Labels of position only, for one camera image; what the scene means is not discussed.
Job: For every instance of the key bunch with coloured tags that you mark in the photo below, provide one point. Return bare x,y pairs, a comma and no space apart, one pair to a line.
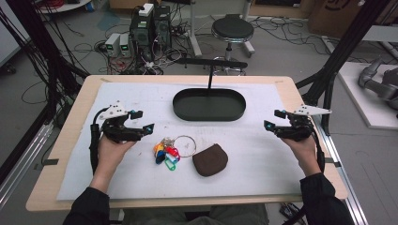
167,153

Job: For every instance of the white floor platform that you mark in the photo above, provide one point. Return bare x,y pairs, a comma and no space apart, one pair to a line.
359,103

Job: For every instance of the person's left hand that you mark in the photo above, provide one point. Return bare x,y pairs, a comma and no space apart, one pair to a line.
111,156

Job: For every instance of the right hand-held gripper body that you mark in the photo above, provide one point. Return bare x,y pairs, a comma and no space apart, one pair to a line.
298,128

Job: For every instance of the brown pouch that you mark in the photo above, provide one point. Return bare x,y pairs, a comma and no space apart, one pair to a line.
209,160

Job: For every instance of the white box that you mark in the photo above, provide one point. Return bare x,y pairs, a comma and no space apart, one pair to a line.
146,9

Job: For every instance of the black computer tower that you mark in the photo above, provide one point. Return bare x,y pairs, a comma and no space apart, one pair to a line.
162,28
141,34

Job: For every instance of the grey power supply unit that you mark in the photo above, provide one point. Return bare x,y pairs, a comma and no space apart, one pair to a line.
112,43
125,45

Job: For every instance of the black T-shaped stand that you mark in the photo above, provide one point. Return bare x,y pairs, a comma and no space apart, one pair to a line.
212,62

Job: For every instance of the black oval tray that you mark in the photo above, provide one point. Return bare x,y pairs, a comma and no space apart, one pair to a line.
209,106

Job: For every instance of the round white table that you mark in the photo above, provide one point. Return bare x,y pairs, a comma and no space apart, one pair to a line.
65,5

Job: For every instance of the grey tape strip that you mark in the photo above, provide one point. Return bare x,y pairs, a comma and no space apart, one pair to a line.
50,162
332,162

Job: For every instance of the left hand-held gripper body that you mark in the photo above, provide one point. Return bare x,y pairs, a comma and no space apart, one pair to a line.
117,131

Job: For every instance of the white table mat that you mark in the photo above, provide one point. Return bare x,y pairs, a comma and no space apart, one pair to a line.
250,162

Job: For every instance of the person's right hand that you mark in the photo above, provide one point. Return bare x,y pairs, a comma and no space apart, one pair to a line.
305,154

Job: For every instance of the white table leg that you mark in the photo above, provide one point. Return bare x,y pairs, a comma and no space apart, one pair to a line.
194,31

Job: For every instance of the black round stool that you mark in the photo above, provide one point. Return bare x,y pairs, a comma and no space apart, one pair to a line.
232,29

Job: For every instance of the cardboard box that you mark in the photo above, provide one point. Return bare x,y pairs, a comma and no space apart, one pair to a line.
331,15

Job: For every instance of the aluminium rail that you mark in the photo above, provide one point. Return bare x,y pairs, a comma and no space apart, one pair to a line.
22,162
347,187

